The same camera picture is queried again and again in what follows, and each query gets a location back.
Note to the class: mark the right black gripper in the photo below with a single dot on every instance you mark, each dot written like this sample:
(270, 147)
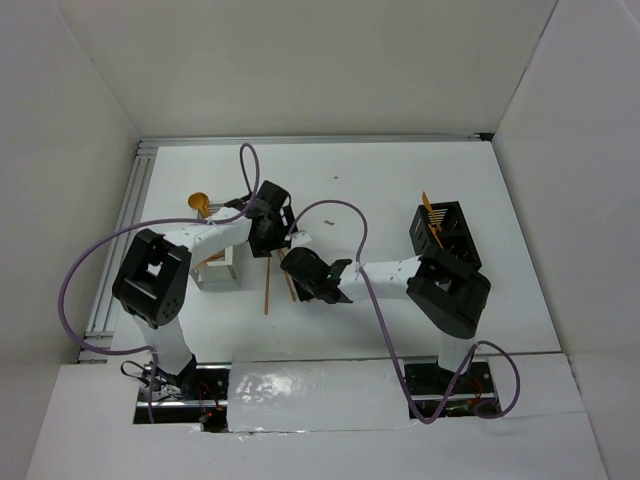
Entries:
(303, 293)

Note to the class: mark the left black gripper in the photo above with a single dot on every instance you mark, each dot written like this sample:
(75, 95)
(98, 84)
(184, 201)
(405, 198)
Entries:
(261, 248)

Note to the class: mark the orange spoon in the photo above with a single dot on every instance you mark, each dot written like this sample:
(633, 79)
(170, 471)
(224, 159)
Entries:
(199, 201)

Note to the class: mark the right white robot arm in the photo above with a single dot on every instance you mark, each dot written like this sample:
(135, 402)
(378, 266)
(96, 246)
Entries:
(450, 292)

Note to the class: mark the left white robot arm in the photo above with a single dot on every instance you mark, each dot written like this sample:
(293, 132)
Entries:
(152, 281)

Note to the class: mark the white utensil container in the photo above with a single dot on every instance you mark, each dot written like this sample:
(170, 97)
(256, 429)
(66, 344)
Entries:
(220, 272)

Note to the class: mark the white tape sheet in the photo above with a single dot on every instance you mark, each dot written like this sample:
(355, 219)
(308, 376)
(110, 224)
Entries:
(324, 396)

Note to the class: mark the black utensil container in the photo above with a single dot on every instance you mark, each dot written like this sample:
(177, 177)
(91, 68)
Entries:
(455, 233)

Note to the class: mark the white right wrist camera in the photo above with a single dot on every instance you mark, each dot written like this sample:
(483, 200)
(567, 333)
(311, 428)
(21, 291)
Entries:
(299, 239)

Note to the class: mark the aluminium rail at back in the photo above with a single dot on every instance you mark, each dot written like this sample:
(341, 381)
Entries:
(313, 139)

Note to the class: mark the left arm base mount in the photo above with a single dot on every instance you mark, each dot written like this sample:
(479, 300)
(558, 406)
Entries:
(201, 398)

